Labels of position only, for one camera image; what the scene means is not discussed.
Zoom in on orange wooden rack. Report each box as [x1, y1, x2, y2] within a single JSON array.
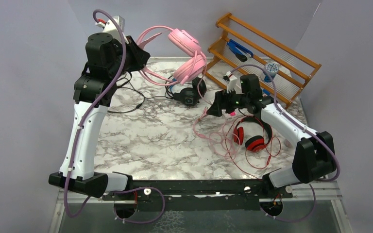
[[206, 13, 321, 109]]

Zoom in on red black headphones with cable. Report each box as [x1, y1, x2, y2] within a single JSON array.
[[223, 115, 282, 179]]

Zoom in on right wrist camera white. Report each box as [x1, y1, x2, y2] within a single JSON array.
[[223, 71, 238, 93]]

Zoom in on blue black tool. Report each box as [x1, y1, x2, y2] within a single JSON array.
[[226, 39, 254, 62]]

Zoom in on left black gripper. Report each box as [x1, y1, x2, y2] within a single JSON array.
[[107, 35, 151, 80]]

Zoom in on black blue headphones with cable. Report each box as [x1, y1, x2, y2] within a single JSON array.
[[107, 72, 207, 114]]

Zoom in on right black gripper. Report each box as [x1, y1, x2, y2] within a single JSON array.
[[207, 86, 250, 117]]

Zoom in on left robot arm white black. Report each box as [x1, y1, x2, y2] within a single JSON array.
[[49, 33, 150, 200]]

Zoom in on pink headphones with cable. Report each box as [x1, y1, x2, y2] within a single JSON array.
[[136, 25, 207, 92]]

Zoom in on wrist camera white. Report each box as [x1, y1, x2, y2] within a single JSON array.
[[223, 71, 238, 93], [95, 16, 125, 42]]

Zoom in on blue white round container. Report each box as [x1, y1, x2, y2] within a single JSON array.
[[263, 63, 279, 83]]

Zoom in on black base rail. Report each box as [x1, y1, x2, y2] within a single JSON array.
[[102, 179, 293, 212]]

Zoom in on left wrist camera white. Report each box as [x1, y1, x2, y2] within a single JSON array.
[[95, 16, 125, 42]]

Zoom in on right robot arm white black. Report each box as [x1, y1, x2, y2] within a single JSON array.
[[206, 74, 338, 198]]

